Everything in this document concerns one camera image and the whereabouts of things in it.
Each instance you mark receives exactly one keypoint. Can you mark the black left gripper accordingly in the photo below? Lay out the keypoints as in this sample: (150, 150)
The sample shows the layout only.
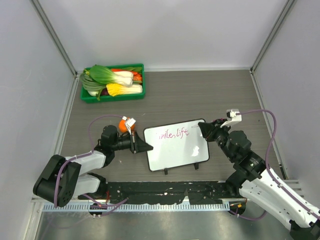
(140, 145)

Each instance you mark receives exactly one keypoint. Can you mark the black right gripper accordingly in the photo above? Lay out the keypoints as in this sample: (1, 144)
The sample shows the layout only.
(208, 129)

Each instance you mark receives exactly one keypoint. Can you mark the small white whiteboard black frame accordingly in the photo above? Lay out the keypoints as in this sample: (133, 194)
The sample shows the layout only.
(175, 145)

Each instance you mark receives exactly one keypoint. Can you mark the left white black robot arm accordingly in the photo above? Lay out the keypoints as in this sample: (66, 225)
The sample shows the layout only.
(64, 178)

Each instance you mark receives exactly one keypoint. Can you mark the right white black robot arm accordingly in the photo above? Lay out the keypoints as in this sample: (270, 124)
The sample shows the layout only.
(253, 180)

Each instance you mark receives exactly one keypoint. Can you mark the orange mandarin fruit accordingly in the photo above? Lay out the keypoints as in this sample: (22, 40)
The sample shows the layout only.
(124, 126)

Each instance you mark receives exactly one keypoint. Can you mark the yellow white napa cabbage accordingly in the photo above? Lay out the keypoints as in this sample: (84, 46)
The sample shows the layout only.
(115, 89)

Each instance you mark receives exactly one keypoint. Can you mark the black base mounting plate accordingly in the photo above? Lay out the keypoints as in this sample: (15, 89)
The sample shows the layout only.
(167, 192)

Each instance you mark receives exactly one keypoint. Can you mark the green plastic vegetable tray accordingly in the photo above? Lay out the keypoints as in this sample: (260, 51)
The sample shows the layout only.
(105, 97)

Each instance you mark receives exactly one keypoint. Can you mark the green long vegetable stalks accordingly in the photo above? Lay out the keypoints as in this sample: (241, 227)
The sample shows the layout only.
(93, 88)

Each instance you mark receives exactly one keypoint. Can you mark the green white bok choy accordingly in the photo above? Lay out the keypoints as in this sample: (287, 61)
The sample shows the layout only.
(104, 75)

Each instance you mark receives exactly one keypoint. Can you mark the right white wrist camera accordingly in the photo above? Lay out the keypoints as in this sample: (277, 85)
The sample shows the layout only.
(233, 117)

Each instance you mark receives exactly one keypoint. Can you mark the white slotted cable duct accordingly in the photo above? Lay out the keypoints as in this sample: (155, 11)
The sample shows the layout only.
(185, 206)

